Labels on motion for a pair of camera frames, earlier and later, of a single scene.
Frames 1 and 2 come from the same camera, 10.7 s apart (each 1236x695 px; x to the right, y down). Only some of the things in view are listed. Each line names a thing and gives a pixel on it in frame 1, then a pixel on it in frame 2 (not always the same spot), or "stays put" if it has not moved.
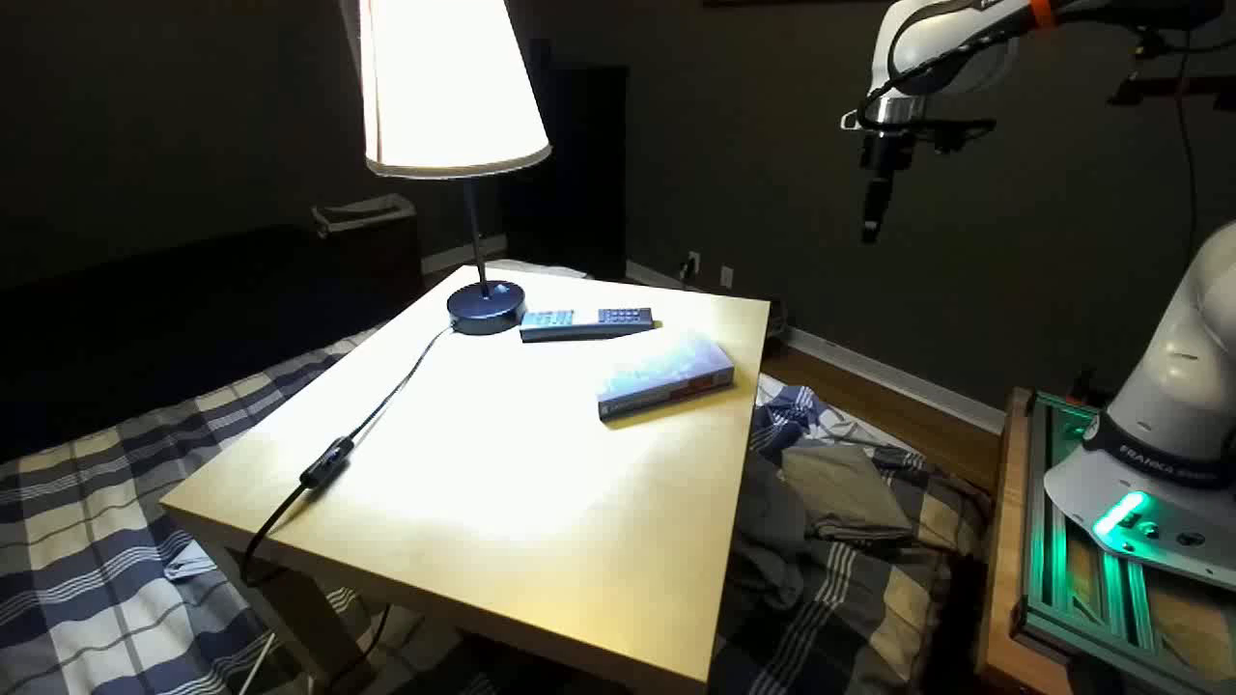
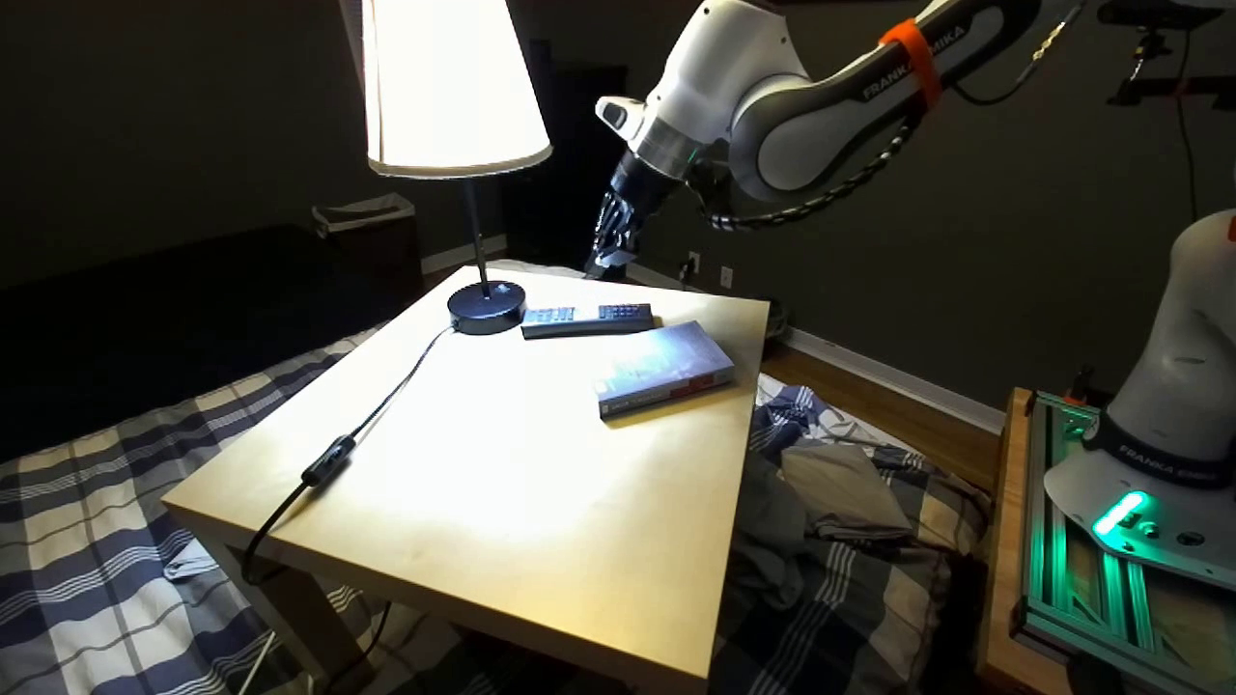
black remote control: (559, 325) stays put
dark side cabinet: (366, 254) stays put
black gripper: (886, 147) → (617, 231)
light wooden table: (533, 451) stays put
